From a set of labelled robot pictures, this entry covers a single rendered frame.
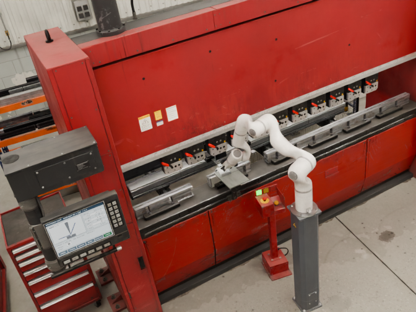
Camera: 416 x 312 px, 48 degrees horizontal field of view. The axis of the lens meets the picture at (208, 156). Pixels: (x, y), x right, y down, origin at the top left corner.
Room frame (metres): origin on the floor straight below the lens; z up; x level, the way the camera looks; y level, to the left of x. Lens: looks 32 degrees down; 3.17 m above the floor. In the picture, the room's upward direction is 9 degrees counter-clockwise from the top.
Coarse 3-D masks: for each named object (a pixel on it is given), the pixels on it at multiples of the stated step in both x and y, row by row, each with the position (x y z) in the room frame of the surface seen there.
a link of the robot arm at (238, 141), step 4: (236, 136) 2.84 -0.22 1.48; (240, 136) 2.83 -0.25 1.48; (244, 136) 2.84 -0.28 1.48; (236, 140) 2.85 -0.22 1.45; (240, 140) 2.84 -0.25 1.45; (244, 140) 2.85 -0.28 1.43; (236, 144) 2.85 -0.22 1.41; (240, 144) 2.85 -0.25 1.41; (244, 144) 2.87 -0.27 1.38; (240, 148) 2.87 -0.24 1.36; (244, 148) 2.87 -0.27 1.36; (248, 148) 2.89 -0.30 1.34; (244, 152) 2.93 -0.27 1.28; (248, 152) 2.89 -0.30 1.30; (244, 156) 2.91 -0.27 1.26; (248, 156) 2.90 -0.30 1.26; (244, 160) 2.91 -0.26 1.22
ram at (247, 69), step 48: (336, 0) 3.60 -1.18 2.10; (384, 0) 3.80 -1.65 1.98; (192, 48) 3.11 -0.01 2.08; (240, 48) 3.25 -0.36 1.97; (288, 48) 3.42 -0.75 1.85; (336, 48) 3.60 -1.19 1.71; (384, 48) 3.81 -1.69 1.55; (144, 96) 2.95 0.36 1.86; (192, 96) 3.08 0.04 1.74; (240, 96) 3.24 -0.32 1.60; (288, 96) 3.41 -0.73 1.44; (144, 144) 2.91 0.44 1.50; (192, 144) 3.06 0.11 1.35
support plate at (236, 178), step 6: (228, 168) 3.16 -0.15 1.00; (234, 168) 3.15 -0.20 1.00; (216, 174) 3.11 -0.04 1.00; (234, 174) 3.07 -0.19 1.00; (240, 174) 3.06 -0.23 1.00; (222, 180) 3.01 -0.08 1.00; (228, 180) 3.00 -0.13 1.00; (234, 180) 2.99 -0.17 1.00; (240, 180) 2.97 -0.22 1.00; (246, 180) 2.96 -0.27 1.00; (228, 186) 2.92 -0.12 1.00; (234, 186) 2.91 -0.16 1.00
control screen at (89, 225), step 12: (96, 204) 2.18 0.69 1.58; (72, 216) 2.12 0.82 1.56; (84, 216) 2.15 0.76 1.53; (96, 216) 2.17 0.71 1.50; (48, 228) 2.07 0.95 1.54; (60, 228) 2.09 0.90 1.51; (72, 228) 2.12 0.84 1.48; (84, 228) 2.14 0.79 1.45; (96, 228) 2.16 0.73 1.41; (108, 228) 2.19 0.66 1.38; (60, 240) 2.08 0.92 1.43; (72, 240) 2.11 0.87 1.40; (84, 240) 2.13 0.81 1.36; (96, 240) 2.15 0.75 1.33; (60, 252) 2.07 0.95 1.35
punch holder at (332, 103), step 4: (340, 88) 3.62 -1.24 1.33; (328, 92) 3.60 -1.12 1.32; (332, 92) 3.59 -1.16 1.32; (336, 92) 3.60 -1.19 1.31; (340, 92) 3.62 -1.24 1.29; (328, 96) 3.60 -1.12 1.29; (336, 96) 3.60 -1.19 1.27; (340, 96) 3.62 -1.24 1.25; (328, 100) 3.60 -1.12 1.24; (332, 100) 3.58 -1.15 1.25; (336, 100) 3.60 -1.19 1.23; (340, 100) 3.62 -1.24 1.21; (328, 104) 3.60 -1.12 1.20; (332, 104) 3.58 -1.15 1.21; (336, 104) 3.60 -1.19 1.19; (340, 104) 3.62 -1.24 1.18
